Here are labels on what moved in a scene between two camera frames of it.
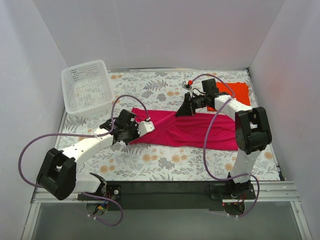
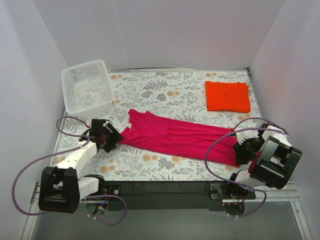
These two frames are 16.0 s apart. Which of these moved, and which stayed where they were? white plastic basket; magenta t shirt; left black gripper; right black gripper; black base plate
Moved: left black gripper; magenta t shirt; right black gripper
Stayed: black base plate; white plastic basket
